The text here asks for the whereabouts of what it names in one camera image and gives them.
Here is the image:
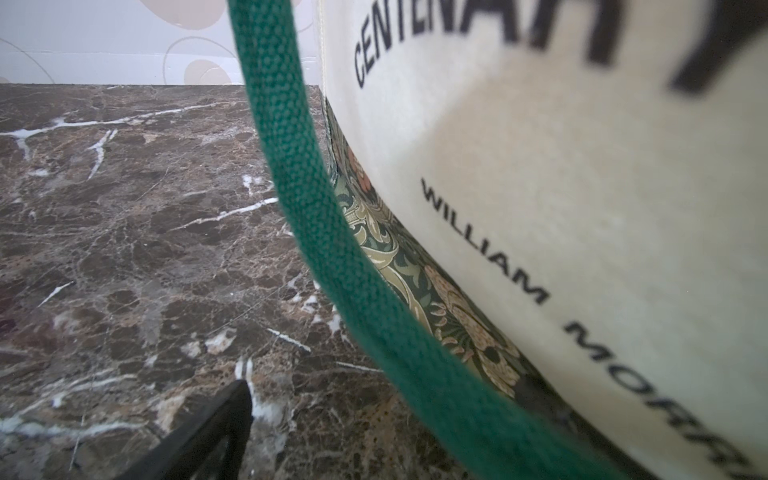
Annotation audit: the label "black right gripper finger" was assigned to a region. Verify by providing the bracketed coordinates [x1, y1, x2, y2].
[118, 380, 253, 479]

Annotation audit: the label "cream tote bag green handles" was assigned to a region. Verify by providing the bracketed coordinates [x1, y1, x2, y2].
[229, 1, 767, 479]

